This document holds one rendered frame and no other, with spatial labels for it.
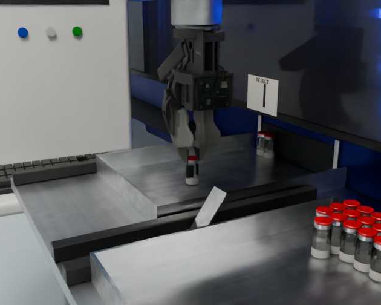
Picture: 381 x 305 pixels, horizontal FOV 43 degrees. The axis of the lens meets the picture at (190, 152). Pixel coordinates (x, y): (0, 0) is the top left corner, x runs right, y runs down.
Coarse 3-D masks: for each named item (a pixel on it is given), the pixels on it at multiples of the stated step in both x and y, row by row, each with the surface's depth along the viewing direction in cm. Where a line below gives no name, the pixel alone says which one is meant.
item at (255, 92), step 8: (248, 80) 86; (256, 80) 83; (264, 80) 81; (272, 80) 79; (248, 88) 86; (256, 88) 84; (272, 88) 80; (248, 96) 86; (256, 96) 84; (272, 96) 80; (248, 104) 86; (256, 104) 84; (272, 104) 80; (264, 112) 82; (272, 112) 81
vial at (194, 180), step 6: (192, 162) 78; (186, 168) 79; (192, 168) 79; (198, 168) 79; (186, 174) 79; (192, 174) 79; (198, 174) 80; (186, 180) 80; (192, 180) 79; (198, 180) 80
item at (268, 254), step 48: (144, 240) 54; (192, 240) 57; (240, 240) 60; (288, 240) 61; (96, 288) 51; (144, 288) 50; (192, 288) 50; (240, 288) 50; (288, 288) 50; (336, 288) 50
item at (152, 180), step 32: (96, 160) 85; (128, 160) 88; (160, 160) 91; (224, 160) 92; (256, 160) 92; (128, 192) 72; (160, 192) 76; (192, 192) 76; (256, 192) 70; (320, 192) 77
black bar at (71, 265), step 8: (336, 200) 69; (64, 264) 52; (72, 264) 52; (80, 264) 52; (88, 264) 52; (64, 272) 51; (72, 272) 51; (80, 272) 51; (88, 272) 52; (72, 280) 51; (80, 280) 52; (88, 280) 52
